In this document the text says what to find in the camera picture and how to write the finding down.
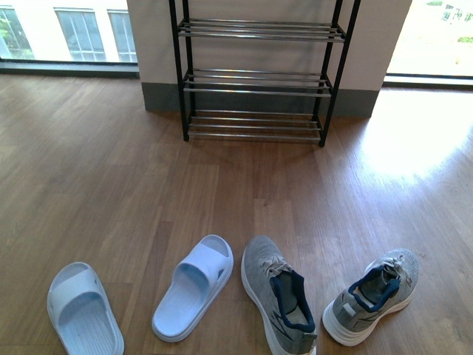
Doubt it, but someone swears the grey sneaker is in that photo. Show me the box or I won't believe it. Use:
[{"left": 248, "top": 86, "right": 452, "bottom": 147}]
[
  {"left": 322, "top": 248, "right": 420, "bottom": 347},
  {"left": 241, "top": 235, "right": 317, "bottom": 354}
]

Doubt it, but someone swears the black metal shoe rack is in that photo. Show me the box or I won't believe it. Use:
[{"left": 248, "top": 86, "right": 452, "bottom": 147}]
[{"left": 169, "top": 1, "right": 361, "bottom": 146}]

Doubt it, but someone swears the light blue slipper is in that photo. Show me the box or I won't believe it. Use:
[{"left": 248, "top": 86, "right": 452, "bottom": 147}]
[
  {"left": 152, "top": 234, "right": 234, "bottom": 342},
  {"left": 47, "top": 262, "right": 124, "bottom": 354}
]

